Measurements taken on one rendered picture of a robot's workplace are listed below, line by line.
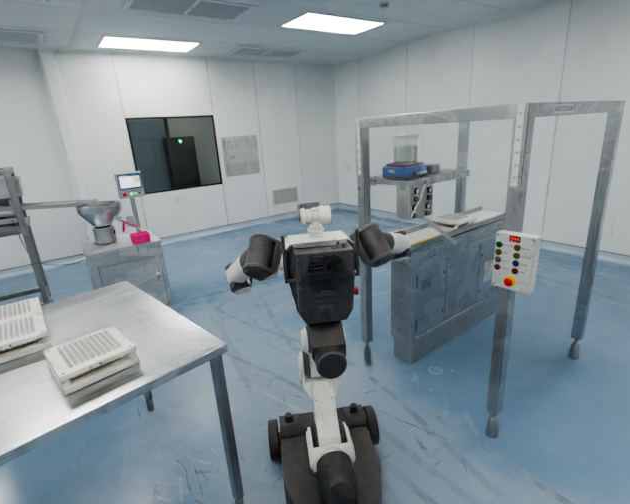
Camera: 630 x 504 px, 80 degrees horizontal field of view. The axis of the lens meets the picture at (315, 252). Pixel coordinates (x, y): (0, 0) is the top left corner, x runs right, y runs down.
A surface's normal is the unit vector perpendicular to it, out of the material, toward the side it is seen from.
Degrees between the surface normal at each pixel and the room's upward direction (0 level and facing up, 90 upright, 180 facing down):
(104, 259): 90
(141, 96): 90
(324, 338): 45
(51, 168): 90
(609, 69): 90
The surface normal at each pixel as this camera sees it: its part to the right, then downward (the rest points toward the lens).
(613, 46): -0.81, 0.22
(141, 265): 0.57, 0.22
